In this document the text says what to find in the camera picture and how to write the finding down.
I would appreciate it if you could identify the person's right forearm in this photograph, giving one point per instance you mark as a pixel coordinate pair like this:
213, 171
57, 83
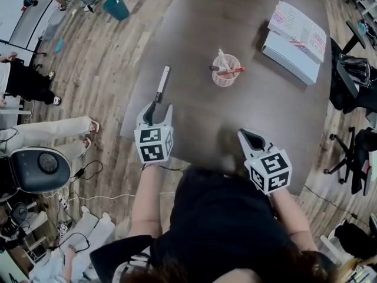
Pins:
291, 217

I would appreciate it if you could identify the striped print book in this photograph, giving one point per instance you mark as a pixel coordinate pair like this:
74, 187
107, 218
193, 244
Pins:
300, 28

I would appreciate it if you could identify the grey and black pod device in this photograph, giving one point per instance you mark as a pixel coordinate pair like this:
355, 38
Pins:
41, 169

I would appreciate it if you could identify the white pen with black cap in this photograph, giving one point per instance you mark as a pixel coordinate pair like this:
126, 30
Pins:
163, 81

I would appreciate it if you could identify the red plastic tube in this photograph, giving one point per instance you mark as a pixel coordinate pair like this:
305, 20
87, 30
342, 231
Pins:
237, 69

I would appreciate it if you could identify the blue cloth item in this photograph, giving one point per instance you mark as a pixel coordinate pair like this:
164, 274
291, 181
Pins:
59, 46

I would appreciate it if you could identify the pink mesh pen cup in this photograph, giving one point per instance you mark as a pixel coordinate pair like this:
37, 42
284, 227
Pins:
225, 80

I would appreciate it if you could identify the person's left forearm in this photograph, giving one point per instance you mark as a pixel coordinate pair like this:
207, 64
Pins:
145, 205

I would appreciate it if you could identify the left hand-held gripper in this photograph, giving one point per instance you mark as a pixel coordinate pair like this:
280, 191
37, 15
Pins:
151, 153

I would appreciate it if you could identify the person's black shirt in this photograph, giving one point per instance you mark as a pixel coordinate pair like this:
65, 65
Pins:
221, 217

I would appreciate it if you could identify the teal waste bin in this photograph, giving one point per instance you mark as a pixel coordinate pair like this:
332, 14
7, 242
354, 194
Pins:
116, 9

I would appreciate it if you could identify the black capped marker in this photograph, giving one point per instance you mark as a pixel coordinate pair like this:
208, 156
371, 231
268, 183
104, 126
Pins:
215, 68

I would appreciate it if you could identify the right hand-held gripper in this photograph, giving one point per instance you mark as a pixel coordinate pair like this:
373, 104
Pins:
271, 172

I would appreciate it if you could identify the whiteboard on stand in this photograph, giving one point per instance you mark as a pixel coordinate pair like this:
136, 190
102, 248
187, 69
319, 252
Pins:
17, 16

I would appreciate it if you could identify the black office chair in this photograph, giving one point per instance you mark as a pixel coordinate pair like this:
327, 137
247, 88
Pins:
350, 93
360, 152

